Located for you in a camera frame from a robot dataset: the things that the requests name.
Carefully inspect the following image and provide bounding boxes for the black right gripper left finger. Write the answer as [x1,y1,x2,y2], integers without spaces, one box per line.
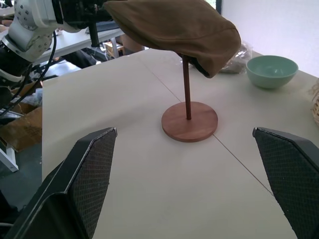
[4,127,118,239]

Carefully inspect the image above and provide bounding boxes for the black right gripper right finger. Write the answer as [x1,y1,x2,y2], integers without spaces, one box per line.
[252,126,319,239]

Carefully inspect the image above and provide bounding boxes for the brown suede cap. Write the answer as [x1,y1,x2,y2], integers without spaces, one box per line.
[103,0,242,79]

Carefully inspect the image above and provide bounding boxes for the wooden hat stand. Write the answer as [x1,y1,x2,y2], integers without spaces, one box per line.
[161,53,219,143]

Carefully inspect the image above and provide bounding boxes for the white background desk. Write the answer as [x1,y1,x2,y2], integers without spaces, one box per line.
[37,24,125,63]

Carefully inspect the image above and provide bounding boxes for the woven straw basket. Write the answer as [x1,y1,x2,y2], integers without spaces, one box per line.
[310,79,319,123]

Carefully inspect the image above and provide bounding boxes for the brown cardboard box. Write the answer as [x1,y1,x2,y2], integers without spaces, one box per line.
[0,102,43,153]

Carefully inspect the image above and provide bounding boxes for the white metal table leg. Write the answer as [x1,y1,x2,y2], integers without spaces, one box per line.
[0,141,20,173]

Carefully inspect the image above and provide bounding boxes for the mint green bowl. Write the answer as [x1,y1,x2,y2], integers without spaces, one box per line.
[246,55,299,90]

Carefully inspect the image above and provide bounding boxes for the clear plastic bag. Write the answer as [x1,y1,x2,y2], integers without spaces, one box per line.
[219,42,254,74]

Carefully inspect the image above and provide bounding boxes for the black desk clamp post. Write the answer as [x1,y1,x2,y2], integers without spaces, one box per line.
[87,24,104,48]

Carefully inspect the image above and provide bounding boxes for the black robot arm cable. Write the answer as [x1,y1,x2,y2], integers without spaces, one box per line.
[0,29,58,118]

